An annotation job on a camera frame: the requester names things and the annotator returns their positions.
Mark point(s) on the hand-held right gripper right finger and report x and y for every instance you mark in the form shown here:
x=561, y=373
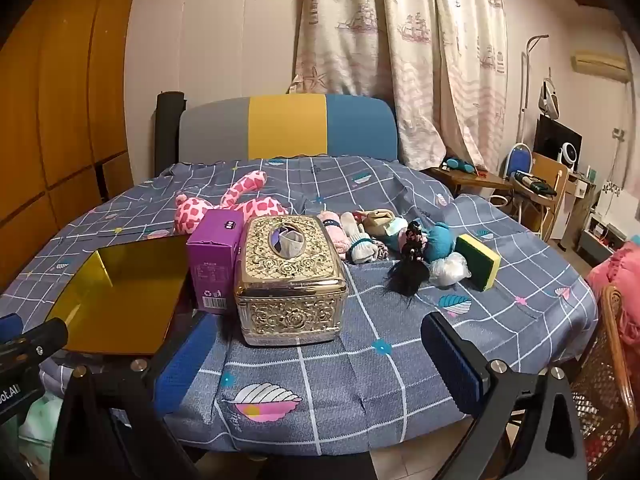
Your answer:
x=452, y=360

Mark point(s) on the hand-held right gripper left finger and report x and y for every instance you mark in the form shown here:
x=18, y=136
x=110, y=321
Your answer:
x=182, y=365

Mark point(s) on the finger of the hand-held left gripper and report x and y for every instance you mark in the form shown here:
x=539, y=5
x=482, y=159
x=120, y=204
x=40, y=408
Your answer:
x=42, y=337

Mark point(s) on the grey checked bed sheet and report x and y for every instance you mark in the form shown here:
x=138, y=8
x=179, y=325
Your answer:
x=400, y=340

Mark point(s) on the yellow acrylic tray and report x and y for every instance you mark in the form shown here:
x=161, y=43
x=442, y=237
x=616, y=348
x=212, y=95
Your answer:
x=120, y=305

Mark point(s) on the clear plastic bag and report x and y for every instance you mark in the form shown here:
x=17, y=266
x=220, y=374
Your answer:
x=450, y=270

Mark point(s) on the black hair piece with clip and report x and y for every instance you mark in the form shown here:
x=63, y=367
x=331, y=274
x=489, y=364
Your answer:
x=407, y=275

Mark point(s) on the green and yellow sponge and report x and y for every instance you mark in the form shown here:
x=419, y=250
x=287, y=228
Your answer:
x=477, y=262

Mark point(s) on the purple cardboard box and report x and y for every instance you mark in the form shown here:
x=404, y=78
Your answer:
x=212, y=260

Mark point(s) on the teal plush item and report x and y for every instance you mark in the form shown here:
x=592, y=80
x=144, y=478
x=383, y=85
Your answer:
x=440, y=242

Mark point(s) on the gold ornate tissue box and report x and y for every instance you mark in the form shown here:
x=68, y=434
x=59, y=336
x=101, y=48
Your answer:
x=290, y=290

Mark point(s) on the light blue cloth item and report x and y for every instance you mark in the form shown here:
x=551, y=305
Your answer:
x=396, y=232

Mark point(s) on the wicker chair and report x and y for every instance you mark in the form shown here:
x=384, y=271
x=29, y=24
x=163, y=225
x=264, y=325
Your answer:
x=605, y=400

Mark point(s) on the beige folded cloth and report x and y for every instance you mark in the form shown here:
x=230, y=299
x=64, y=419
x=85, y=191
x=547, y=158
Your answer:
x=377, y=221

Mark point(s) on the white knitted sock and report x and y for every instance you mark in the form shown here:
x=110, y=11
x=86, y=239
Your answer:
x=354, y=227

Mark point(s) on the pink spotted plush toy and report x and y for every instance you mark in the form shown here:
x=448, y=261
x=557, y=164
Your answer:
x=250, y=205

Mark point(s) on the pink rolled sock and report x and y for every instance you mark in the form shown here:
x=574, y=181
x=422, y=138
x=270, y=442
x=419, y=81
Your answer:
x=332, y=232

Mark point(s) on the wooden side table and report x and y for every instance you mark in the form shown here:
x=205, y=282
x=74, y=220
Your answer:
x=470, y=180

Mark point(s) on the pink bedding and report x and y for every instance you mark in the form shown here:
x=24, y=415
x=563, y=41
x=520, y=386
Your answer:
x=617, y=272

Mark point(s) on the blue headphones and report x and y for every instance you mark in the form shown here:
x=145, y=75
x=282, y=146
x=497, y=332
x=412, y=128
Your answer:
x=457, y=165

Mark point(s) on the green power tool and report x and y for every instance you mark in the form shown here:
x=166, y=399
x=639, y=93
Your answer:
x=535, y=182

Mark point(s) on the blue metal chair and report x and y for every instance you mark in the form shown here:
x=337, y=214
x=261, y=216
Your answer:
x=520, y=157

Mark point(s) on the wooden desk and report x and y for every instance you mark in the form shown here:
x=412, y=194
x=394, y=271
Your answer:
x=550, y=170

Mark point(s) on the white round fan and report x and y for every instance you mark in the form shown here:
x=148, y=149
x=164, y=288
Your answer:
x=569, y=152

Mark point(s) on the wooden wardrobe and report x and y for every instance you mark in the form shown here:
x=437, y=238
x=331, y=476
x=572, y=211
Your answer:
x=60, y=100

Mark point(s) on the black monitor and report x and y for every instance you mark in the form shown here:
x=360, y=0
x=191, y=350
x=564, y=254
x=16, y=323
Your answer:
x=550, y=135

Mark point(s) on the grey yellow blue headboard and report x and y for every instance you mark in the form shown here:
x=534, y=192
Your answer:
x=285, y=127

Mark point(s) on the white hanging bag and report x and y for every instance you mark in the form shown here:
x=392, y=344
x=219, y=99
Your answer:
x=549, y=99

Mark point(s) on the white standing pole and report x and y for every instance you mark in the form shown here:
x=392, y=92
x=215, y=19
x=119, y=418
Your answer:
x=525, y=90

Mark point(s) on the ship print curtain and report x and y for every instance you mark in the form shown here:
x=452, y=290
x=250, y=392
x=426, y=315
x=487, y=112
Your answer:
x=410, y=50

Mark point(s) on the wall air conditioner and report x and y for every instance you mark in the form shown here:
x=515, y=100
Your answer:
x=600, y=64

